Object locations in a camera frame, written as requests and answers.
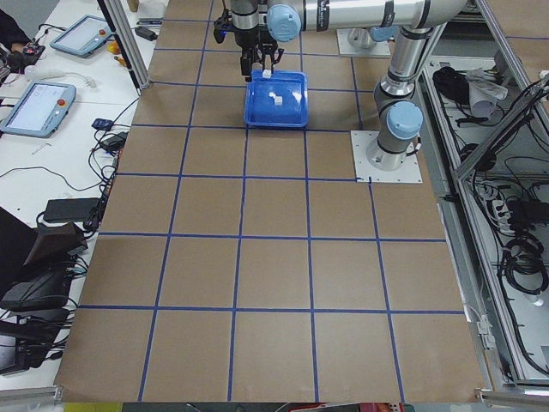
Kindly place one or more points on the aluminium frame post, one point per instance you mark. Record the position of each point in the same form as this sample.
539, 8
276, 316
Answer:
116, 18

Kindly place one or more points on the blue plastic tray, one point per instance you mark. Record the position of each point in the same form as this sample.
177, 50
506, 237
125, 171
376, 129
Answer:
259, 107

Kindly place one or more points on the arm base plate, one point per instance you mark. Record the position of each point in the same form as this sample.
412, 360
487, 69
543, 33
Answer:
373, 165
357, 42

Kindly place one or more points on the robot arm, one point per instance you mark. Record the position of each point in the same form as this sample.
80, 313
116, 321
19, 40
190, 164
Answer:
394, 86
285, 20

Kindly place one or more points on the teach pendant far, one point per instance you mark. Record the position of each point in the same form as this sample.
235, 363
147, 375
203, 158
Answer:
84, 37

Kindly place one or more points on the small blue black device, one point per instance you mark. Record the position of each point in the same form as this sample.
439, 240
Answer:
102, 124

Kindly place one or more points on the black power adapter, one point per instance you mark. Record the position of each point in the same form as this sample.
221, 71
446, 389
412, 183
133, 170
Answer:
70, 209

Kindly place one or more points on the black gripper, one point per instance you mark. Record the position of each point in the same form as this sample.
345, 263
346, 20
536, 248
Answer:
247, 39

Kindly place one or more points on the teach pendant near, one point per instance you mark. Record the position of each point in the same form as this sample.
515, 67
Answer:
40, 110

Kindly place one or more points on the person at table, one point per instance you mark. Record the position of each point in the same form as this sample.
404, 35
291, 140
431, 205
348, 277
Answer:
13, 38

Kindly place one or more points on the teach pendant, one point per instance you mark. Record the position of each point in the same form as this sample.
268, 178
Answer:
84, 37
40, 110

